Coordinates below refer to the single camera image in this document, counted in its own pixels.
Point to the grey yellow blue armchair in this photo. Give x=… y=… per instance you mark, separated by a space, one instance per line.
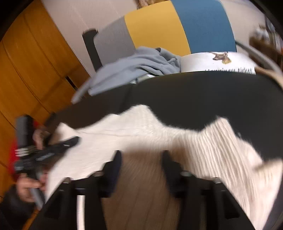
x=154 y=26

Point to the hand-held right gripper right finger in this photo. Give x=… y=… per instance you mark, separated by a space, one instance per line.
x=168 y=170

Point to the wooden wardrobe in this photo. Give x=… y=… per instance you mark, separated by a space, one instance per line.
x=33 y=66

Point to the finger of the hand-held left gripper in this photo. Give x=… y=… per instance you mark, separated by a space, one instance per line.
x=50 y=123
x=68 y=142

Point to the person's left hand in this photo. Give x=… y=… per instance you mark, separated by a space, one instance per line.
x=26 y=188

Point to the person's left forearm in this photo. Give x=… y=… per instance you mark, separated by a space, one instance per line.
x=15 y=210

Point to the beige patterned curtain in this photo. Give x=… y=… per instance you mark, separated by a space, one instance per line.
x=146 y=2

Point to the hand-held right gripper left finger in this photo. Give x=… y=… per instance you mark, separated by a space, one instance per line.
x=117 y=170

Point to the grey garment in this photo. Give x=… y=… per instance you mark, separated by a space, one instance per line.
x=123 y=66

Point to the wooden table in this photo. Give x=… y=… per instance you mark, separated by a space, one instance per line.
x=265 y=47

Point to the beige garment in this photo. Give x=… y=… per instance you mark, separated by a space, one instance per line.
x=272 y=76

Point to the white printed shirt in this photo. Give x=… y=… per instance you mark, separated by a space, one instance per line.
x=199 y=62

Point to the cream knit sweater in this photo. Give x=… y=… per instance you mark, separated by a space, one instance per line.
x=137 y=130

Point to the person's red garment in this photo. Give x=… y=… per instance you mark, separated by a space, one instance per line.
x=14 y=157

